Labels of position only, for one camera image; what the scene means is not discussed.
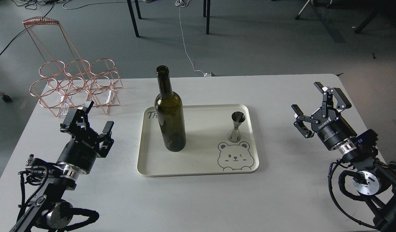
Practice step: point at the copper wire wine rack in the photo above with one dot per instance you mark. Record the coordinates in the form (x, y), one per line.
(65, 85)

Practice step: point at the caster wheel at left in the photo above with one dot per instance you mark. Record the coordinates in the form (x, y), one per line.
(5, 97)

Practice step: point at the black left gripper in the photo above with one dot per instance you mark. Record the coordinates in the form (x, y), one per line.
(86, 145)

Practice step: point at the steel double jigger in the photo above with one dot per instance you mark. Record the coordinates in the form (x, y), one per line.
(234, 135)

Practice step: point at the chair base with caster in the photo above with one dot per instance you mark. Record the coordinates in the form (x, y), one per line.
(314, 4)

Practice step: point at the dark green wine bottle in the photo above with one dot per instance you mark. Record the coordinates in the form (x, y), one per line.
(169, 109)

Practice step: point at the black table leg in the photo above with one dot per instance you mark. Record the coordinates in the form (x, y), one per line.
(206, 14)
(134, 9)

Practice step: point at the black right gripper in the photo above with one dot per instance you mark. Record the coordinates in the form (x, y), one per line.
(327, 122)

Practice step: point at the black table leg right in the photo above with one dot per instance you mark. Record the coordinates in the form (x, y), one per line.
(206, 14)

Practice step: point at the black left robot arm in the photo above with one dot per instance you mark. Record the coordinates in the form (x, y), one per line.
(44, 183)

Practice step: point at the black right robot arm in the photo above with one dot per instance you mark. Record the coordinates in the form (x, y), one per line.
(365, 178)

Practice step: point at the cream bear serving tray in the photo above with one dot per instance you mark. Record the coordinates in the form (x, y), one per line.
(207, 149)

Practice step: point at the black table leg left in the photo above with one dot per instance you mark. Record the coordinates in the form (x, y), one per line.
(134, 9)

